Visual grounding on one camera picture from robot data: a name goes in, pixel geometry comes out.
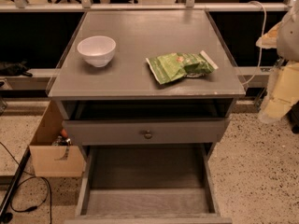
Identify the closed grey top drawer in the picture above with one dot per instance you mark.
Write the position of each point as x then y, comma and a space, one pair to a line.
96, 132

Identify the grey wooden drawer cabinet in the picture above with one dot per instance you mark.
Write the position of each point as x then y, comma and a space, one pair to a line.
127, 90

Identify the items inside cardboard box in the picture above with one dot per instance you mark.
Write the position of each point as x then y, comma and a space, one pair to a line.
62, 139

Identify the open grey middle drawer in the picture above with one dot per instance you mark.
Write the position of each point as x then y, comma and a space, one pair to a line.
150, 184

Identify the round metal drawer knob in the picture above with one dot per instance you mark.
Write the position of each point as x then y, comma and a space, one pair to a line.
148, 134

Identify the cardboard box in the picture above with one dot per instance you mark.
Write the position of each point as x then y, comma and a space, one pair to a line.
48, 157

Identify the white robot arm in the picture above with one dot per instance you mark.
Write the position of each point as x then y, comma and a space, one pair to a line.
288, 36

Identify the white bowl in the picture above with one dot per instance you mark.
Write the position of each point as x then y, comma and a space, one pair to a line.
97, 50

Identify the metal railing frame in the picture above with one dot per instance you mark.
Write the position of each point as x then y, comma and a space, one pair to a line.
43, 5

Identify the green jalapeno chip bag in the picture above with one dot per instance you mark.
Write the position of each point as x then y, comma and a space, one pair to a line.
174, 66

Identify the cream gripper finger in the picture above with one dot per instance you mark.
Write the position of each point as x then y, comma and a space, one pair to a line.
269, 40
282, 93

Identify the black cloth bundle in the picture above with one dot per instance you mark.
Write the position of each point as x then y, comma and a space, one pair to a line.
10, 69

